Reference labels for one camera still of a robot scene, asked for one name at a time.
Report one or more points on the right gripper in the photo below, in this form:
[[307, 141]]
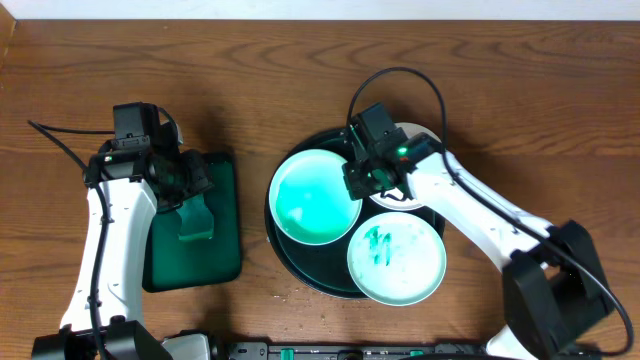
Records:
[[357, 187]]

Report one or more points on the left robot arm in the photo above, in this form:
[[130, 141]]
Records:
[[105, 318]]

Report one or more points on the round black tray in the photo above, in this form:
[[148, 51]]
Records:
[[323, 268]]

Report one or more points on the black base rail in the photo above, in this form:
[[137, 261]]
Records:
[[264, 351]]

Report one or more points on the green scrubbing sponge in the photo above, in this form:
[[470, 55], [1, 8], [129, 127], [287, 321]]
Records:
[[197, 221]]

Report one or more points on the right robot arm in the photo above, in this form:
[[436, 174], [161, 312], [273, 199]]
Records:
[[554, 285]]

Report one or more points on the mint green plate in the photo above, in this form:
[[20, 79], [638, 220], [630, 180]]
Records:
[[396, 259], [308, 198]]

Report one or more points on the white plate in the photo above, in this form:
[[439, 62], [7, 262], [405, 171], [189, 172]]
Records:
[[400, 202]]

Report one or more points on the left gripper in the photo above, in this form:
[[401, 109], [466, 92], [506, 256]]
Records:
[[189, 182]]

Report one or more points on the rectangular dark green tray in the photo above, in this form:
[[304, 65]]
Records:
[[172, 264]]

